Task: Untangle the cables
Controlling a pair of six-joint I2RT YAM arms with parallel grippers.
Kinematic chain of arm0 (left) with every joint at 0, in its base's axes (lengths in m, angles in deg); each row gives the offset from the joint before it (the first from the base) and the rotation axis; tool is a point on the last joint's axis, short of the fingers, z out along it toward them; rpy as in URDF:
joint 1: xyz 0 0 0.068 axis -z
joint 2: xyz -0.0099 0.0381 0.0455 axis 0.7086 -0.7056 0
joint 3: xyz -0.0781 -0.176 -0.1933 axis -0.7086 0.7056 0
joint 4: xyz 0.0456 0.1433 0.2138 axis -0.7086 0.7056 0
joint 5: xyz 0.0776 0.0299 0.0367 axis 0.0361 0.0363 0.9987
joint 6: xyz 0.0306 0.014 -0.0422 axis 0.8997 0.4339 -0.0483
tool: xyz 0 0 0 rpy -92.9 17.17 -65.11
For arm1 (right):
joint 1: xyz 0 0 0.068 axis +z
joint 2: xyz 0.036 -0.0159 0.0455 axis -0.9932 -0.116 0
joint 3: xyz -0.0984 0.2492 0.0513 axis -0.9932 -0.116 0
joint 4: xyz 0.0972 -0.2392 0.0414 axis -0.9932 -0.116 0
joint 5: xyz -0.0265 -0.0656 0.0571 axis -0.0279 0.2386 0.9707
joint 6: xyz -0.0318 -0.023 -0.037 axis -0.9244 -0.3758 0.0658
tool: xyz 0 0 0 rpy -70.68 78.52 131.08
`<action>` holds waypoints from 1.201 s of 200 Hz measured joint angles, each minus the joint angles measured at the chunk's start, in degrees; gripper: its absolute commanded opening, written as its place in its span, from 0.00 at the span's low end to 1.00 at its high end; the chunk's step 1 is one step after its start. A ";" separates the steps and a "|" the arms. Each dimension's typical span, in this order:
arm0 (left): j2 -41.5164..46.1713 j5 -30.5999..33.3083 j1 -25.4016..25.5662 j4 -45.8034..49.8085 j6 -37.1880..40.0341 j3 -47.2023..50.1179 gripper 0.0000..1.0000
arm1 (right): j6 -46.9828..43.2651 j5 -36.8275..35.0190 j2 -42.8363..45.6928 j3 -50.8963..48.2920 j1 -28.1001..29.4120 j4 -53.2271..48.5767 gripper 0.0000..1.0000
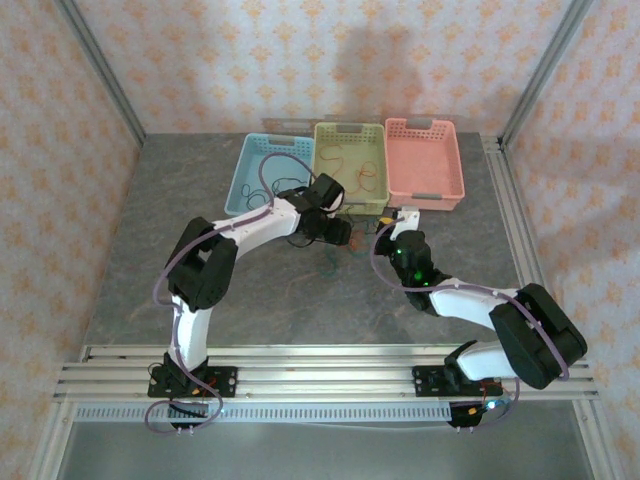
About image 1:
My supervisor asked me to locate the aluminium mounting rail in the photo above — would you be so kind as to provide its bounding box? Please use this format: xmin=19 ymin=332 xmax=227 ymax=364
xmin=52 ymin=343 xmax=600 ymax=401

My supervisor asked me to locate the grey metal shelf panel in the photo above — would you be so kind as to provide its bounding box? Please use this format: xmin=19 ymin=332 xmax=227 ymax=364
xmin=54 ymin=422 xmax=599 ymax=480

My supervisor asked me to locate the slotted grey cable duct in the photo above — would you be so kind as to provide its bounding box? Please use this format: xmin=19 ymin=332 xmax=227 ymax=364
xmin=73 ymin=402 xmax=454 ymax=424

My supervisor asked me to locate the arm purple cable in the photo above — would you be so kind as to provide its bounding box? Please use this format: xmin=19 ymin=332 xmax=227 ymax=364
xmin=152 ymin=152 xmax=321 ymax=437
xmin=368 ymin=219 xmax=571 ymax=432

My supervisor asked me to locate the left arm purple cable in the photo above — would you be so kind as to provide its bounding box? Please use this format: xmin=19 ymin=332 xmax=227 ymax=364
xmin=152 ymin=152 xmax=321 ymax=437

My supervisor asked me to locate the aluminium frame post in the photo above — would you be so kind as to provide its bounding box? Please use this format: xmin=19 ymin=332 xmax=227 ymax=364
xmin=53 ymin=0 xmax=148 ymax=147
xmin=499 ymin=0 xmax=595 ymax=147

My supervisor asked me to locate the green perforated plastic basket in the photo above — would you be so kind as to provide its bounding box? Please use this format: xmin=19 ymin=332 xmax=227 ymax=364
xmin=310 ymin=122 xmax=391 ymax=216

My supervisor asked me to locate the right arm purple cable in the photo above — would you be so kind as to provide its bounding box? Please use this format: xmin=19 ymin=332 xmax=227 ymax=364
xmin=368 ymin=219 xmax=571 ymax=432

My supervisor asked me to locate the orange cable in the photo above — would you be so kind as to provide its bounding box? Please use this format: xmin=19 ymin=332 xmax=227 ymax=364
xmin=319 ymin=145 xmax=380 ymax=196

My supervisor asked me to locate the blue perforated plastic basket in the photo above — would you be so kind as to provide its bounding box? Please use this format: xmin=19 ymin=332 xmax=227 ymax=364
xmin=223 ymin=132 xmax=316 ymax=217

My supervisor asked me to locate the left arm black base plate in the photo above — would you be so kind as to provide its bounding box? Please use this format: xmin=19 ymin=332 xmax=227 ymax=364
xmin=147 ymin=366 xmax=239 ymax=400

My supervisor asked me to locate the pink perforated plastic basket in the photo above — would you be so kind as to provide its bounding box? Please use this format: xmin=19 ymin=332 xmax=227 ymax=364
xmin=383 ymin=117 xmax=467 ymax=211

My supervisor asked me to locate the aluminium side rail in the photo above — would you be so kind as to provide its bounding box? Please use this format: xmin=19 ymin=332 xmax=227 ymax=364
xmin=479 ymin=132 xmax=571 ymax=361

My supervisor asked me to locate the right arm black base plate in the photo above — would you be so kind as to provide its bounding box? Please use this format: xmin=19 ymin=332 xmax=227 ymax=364
xmin=412 ymin=364 xmax=503 ymax=399

